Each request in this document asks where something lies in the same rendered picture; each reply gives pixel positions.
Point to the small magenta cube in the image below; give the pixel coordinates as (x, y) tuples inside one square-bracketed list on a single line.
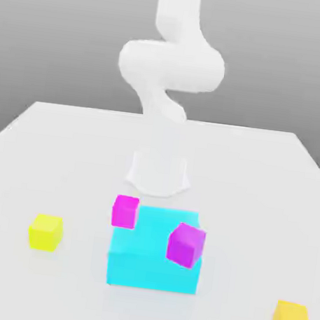
[(124, 212)]

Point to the small yellow cube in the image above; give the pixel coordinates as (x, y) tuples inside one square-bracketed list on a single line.
[(45, 233)]

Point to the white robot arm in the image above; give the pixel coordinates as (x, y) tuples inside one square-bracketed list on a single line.
[(171, 65)]

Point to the small purple cube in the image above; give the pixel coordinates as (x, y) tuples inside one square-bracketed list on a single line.
[(184, 247)]

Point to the large cyan box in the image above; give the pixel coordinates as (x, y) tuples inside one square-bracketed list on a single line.
[(142, 259)]

